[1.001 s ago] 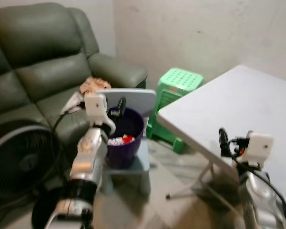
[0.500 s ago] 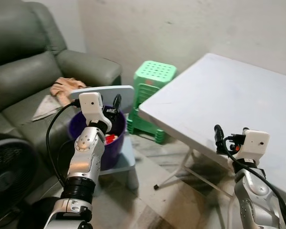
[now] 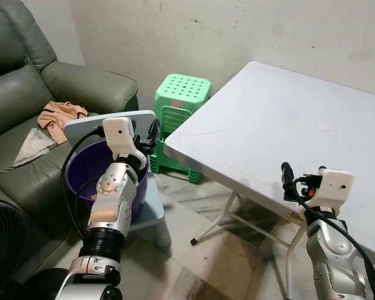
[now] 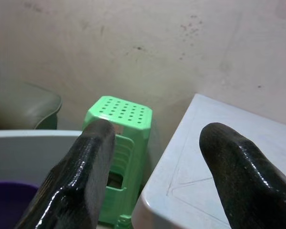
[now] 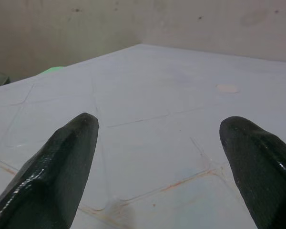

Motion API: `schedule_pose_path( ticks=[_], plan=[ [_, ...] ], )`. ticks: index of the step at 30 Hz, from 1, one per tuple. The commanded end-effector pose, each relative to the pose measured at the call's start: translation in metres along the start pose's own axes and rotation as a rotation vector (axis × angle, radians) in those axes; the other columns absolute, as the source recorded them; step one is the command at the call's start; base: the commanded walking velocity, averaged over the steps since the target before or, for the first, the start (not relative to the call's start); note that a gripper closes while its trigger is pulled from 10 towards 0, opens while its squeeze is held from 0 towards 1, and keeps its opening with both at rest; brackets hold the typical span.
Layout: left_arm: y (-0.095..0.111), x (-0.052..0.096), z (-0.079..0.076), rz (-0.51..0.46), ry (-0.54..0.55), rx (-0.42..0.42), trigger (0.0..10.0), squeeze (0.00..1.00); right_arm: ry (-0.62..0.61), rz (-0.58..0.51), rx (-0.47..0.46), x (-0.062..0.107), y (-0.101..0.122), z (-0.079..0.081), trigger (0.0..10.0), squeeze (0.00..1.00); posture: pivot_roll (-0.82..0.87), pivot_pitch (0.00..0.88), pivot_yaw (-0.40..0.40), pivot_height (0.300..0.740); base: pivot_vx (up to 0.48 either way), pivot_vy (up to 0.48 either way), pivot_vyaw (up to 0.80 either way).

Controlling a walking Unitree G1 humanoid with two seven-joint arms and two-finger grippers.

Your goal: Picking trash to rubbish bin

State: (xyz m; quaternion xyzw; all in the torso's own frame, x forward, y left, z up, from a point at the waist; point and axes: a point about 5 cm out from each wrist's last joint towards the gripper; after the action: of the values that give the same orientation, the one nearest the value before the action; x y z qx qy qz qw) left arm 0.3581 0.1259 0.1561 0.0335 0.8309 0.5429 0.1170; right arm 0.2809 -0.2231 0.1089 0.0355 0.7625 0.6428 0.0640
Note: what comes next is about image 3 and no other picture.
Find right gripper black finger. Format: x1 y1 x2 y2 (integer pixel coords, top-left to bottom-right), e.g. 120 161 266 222
281 161 296 201

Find purple plastic rubbish bin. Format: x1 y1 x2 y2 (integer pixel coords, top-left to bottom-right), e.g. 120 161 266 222
64 139 151 223

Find green plastic stool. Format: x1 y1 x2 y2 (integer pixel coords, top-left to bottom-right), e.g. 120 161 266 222
151 74 212 185

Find white folding table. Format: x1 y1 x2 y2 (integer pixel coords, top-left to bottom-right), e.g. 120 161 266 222
164 61 375 300

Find peach crumpled cloth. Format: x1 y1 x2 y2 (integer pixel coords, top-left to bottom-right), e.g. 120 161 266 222
37 101 89 146

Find grey flat cloth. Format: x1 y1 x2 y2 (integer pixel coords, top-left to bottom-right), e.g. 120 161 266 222
14 127 57 168

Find grey-green leather sofa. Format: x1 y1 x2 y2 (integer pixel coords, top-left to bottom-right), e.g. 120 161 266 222
0 0 139 294

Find black floor fan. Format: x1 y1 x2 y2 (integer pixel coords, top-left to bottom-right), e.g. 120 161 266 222
0 199 27 294

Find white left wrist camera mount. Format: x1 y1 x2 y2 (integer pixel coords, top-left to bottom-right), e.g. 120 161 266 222
102 117 148 168

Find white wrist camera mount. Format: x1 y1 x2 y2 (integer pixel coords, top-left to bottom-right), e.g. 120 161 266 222
102 117 148 168
309 169 355 216

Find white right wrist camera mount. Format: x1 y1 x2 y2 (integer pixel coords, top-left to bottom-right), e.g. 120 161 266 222
309 169 355 216

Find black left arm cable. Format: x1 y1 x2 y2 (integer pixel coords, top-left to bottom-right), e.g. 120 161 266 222
61 127 107 241

